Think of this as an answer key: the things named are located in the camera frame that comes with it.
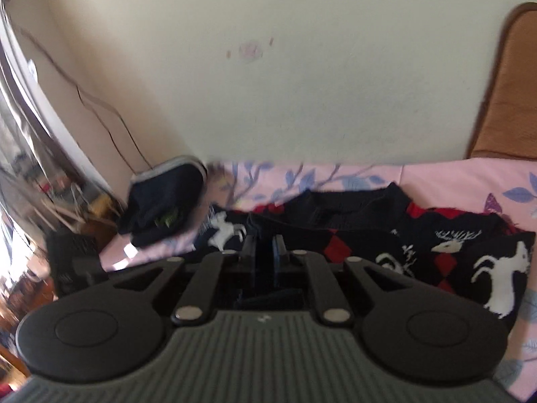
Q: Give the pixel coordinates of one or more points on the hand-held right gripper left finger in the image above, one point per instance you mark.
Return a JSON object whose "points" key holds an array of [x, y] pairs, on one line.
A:
{"points": [[250, 260]]}

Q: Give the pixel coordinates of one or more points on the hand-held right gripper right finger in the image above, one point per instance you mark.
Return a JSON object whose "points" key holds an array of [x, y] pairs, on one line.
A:
{"points": [[278, 260]]}

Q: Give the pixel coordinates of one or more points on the black red reindeer sweater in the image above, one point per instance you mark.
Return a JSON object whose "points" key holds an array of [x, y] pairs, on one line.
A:
{"points": [[360, 218]]}

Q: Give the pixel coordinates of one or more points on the wooden cabinet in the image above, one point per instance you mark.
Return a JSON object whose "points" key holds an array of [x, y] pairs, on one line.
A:
{"points": [[100, 229]]}

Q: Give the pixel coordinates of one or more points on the folded black green garment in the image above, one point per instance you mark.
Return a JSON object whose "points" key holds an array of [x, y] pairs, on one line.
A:
{"points": [[163, 193]]}

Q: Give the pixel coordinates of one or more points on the pink floral bed sheet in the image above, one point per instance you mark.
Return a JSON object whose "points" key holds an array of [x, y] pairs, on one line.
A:
{"points": [[444, 180]]}

